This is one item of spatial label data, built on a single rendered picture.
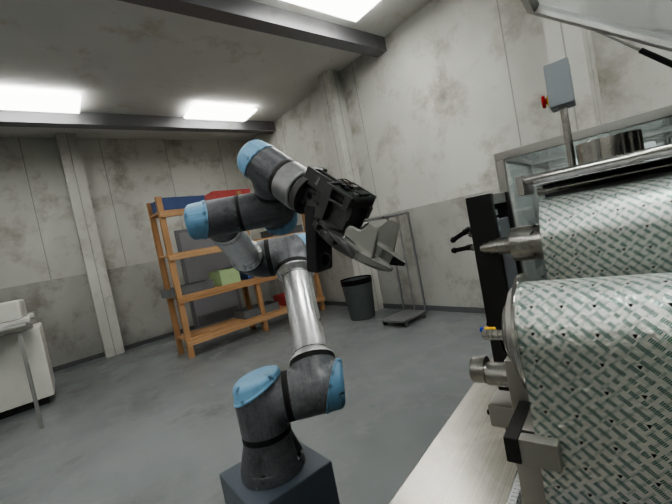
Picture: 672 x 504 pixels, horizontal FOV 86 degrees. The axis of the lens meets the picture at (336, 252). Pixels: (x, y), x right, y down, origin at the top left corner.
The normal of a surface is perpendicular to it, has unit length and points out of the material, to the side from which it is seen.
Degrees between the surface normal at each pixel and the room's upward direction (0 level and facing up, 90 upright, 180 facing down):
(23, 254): 90
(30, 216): 90
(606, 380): 90
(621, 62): 90
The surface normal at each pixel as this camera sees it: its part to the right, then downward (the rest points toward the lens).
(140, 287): 0.61, -0.08
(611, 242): -0.60, 0.18
